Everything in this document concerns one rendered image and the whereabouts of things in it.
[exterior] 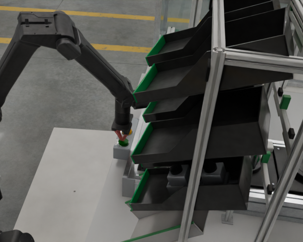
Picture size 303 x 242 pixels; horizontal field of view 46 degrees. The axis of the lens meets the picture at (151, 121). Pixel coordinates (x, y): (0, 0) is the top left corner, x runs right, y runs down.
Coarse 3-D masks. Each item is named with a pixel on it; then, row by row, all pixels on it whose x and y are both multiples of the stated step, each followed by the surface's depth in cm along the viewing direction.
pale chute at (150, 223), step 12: (144, 216) 107; (156, 216) 103; (168, 216) 99; (180, 216) 95; (192, 216) 91; (204, 216) 88; (144, 228) 102; (156, 228) 98; (168, 228) 86; (192, 228) 83; (204, 228) 84; (132, 240) 94; (144, 240) 92; (156, 240) 90; (168, 240) 89
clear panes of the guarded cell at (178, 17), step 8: (176, 0) 235; (184, 0) 234; (208, 0) 232; (168, 8) 239; (176, 8) 238; (184, 8) 237; (208, 8) 235; (168, 16) 242; (176, 16) 241; (184, 16) 241; (200, 16) 239; (160, 24) 211; (168, 24) 246; (176, 24) 245; (184, 24) 244; (160, 32) 218
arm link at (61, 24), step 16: (32, 16) 85; (48, 16) 87; (64, 16) 89; (16, 32) 86; (32, 32) 83; (48, 32) 84; (64, 32) 86; (16, 48) 87; (32, 48) 88; (0, 64) 94; (16, 64) 92; (0, 80) 96; (0, 96) 102; (0, 112) 108
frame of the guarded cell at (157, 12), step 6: (156, 0) 185; (168, 0) 234; (156, 6) 187; (156, 12) 189; (156, 18) 191; (156, 24) 194; (156, 30) 196; (156, 36) 198; (156, 42) 199; (288, 84) 203; (294, 84) 203; (300, 84) 202
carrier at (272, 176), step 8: (272, 144) 141; (272, 152) 140; (256, 160) 126; (272, 160) 136; (256, 168) 130; (272, 168) 133; (256, 176) 129; (272, 176) 130; (256, 184) 126; (272, 184) 126
